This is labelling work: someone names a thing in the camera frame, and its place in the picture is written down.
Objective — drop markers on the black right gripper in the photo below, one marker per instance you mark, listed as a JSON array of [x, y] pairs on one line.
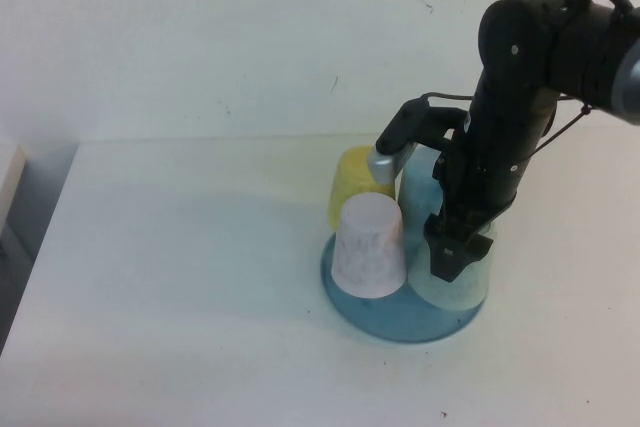
[[480, 187]]

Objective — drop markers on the green marbled plastic cup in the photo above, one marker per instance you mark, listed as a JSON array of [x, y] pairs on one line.
[[465, 292]]

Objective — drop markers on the light blue marbled cup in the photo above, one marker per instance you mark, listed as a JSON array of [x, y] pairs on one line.
[[417, 197]]

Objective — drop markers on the blue round cup stand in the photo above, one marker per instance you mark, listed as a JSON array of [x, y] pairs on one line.
[[400, 324]]

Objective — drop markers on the pale pink marbled cup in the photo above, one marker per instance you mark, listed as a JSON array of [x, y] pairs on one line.
[[367, 247]]

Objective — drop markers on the yellow plastic cup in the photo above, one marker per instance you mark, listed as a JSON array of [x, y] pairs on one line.
[[350, 182]]

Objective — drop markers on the beige board edge strip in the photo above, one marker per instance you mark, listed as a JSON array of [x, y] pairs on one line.
[[11, 182]]

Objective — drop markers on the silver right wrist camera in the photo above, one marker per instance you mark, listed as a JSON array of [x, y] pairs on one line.
[[382, 167]]

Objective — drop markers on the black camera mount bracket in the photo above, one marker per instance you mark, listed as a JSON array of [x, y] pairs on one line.
[[410, 119]]

